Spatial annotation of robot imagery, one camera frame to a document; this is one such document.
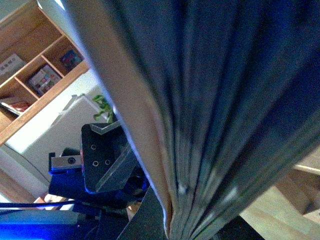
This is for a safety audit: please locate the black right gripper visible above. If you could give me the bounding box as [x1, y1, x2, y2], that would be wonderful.
[80, 121, 137, 193]

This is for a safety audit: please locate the green plant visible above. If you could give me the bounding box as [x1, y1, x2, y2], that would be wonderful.
[92, 94, 116, 124]

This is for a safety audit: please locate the white cabinet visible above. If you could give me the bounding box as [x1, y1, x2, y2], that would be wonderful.
[0, 86, 102, 185]

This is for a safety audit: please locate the red white lying book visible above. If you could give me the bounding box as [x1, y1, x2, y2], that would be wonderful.
[0, 96, 31, 116]

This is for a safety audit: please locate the colourful picture book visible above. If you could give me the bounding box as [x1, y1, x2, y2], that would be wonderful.
[27, 64, 62, 96]

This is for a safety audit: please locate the dark blue picture book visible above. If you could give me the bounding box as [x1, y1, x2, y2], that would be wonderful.
[59, 49, 83, 71]

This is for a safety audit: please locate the wooden wall bookshelf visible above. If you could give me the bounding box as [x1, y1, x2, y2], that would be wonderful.
[0, 0, 89, 144]

